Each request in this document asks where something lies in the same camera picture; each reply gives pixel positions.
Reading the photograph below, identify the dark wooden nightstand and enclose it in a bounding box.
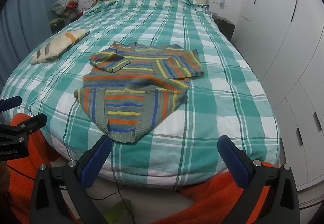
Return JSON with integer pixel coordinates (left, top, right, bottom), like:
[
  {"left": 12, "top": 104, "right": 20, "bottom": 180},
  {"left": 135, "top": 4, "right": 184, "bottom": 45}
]
[{"left": 211, "top": 14, "right": 236, "bottom": 41}]

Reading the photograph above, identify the striped knit sweater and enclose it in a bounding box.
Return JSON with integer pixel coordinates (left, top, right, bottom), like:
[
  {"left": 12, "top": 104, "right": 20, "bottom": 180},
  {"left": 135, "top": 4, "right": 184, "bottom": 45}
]
[{"left": 74, "top": 41, "right": 205, "bottom": 143}]

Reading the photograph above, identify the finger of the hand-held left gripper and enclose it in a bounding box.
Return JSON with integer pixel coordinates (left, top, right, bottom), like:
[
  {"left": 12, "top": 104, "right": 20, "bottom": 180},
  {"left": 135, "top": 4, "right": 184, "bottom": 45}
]
[
  {"left": 0, "top": 96, "right": 22, "bottom": 113},
  {"left": 0, "top": 113, "right": 48, "bottom": 142}
]

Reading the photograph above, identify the beige striped pillow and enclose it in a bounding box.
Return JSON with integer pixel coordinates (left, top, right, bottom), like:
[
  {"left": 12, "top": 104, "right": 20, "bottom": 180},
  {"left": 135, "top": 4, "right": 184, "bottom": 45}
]
[{"left": 30, "top": 29, "right": 91, "bottom": 65}]

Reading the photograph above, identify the white wardrobe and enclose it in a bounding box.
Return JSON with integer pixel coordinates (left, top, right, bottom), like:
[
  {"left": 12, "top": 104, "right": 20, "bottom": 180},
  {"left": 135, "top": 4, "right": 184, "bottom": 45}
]
[{"left": 231, "top": 0, "right": 324, "bottom": 191}]

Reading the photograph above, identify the green plaid bed cover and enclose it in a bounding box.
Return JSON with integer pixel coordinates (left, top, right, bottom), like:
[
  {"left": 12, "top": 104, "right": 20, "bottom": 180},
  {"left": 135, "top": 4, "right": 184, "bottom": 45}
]
[{"left": 1, "top": 0, "right": 281, "bottom": 190}]

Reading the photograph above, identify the blue curtain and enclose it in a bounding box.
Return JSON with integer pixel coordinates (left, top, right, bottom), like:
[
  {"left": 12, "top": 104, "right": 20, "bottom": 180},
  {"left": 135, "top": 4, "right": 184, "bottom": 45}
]
[{"left": 0, "top": 0, "right": 70, "bottom": 93}]

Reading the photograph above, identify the thin black cable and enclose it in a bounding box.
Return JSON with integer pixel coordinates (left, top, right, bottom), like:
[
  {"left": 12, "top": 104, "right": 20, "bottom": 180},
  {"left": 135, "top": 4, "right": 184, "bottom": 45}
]
[{"left": 6, "top": 163, "right": 38, "bottom": 182}]

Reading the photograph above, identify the green object on floor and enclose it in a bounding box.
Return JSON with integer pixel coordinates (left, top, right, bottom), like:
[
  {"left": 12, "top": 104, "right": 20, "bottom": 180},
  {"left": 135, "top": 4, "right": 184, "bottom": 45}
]
[{"left": 105, "top": 200, "right": 132, "bottom": 224}]

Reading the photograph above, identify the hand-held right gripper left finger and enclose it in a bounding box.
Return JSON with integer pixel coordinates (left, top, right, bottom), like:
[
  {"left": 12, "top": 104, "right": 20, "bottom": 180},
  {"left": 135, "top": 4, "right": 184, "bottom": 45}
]
[{"left": 30, "top": 135, "right": 112, "bottom": 224}]

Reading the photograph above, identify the pile of clothes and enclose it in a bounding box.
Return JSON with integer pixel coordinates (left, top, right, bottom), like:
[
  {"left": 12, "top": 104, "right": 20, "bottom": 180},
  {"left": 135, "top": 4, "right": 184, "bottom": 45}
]
[{"left": 49, "top": 0, "right": 84, "bottom": 35}]

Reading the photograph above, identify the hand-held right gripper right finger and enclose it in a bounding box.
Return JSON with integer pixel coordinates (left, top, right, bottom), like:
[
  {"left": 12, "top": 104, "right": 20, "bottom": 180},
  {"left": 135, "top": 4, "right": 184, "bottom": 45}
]
[{"left": 214, "top": 135, "right": 300, "bottom": 224}]

